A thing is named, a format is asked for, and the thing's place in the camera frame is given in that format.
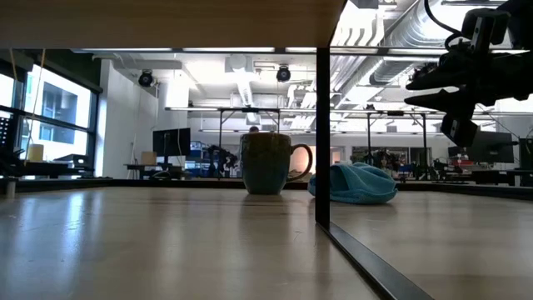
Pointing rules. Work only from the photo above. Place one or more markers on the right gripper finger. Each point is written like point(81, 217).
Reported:
point(485, 27)
point(454, 104)

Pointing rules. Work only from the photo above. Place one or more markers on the black background rig frame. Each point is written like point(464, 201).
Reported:
point(250, 110)
point(395, 113)

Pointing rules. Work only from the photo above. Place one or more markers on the person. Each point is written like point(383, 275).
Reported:
point(254, 129)

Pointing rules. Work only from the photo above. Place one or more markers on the brown ceramic mug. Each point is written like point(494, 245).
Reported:
point(264, 166)

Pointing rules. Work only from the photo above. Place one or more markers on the large glass window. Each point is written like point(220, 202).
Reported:
point(58, 104)

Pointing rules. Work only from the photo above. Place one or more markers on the blue terry cloth towel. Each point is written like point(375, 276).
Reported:
point(358, 183)

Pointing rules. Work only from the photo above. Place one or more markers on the silver ventilation duct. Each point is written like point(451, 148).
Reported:
point(412, 29)

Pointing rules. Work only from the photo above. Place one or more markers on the black computer monitor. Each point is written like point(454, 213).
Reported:
point(526, 153)
point(495, 148)
point(171, 142)

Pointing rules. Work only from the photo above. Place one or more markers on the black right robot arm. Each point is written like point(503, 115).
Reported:
point(524, 21)

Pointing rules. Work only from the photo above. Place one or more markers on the dark background desk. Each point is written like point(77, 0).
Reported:
point(54, 168)
point(154, 168)

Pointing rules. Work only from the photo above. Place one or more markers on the beige cardboard box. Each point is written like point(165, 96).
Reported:
point(149, 158)
point(35, 153)

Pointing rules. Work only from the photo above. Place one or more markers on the black metal rig frame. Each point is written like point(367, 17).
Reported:
point(125, 183)

